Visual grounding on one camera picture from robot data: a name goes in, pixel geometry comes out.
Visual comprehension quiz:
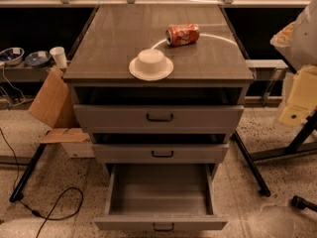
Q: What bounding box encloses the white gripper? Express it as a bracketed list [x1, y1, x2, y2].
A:
[277, 65, 317, 127]

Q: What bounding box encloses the grey bottom drawer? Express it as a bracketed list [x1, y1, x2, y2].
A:
[95, 164, 227, 232]

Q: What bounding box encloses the grey drawer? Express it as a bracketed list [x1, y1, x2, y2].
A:
[95, 164, 227, 232]
[92, 144, 229, 164]
[74, 105, 244, 134]

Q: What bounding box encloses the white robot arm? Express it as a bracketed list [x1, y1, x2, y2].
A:
[269, 0, 317, 127]

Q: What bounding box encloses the grey drawer cabinet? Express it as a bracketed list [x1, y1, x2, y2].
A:
[62, 3, 256, 171]

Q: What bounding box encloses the grey middle drawer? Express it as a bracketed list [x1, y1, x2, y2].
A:
[92, 144, 229, 164]

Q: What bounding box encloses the grey top drawer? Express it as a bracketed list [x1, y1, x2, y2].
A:
[74, 105, 244, 134]

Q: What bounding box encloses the black right table leg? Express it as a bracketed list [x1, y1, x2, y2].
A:
[232, 132, 270, 197]

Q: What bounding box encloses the black table leg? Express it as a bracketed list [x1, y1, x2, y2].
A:
[232, 132, 270, 197]
[9, 144, 47, 203]

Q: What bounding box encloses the black caster wheel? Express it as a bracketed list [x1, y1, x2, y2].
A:
[291, 195, 317, 212]

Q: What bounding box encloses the crushed orange soda can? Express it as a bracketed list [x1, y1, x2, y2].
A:
[165, 24, 200, 47]

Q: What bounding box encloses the upturned white bowl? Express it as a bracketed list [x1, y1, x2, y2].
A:
[129, 49, 173, 81]

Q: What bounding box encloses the brown cardboard box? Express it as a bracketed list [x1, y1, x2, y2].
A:
[28, 65, 94, 158]

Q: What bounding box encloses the white paper cup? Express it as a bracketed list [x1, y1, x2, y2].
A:
[50, 47, 67, 68]

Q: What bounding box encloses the blue patterned bowl right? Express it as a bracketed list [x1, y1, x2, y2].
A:
[25, 51, 52, 68]

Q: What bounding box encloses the blue patterned bowl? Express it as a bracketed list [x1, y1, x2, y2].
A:
[25, 51, 52, 68]
[0, 48, 25, 66]

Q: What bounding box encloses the blue patterned bowl left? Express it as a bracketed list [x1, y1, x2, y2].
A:
[0, 48, 25, 66]

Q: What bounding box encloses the black left table leg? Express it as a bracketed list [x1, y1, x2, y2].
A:
[9, 144, 47, 203]

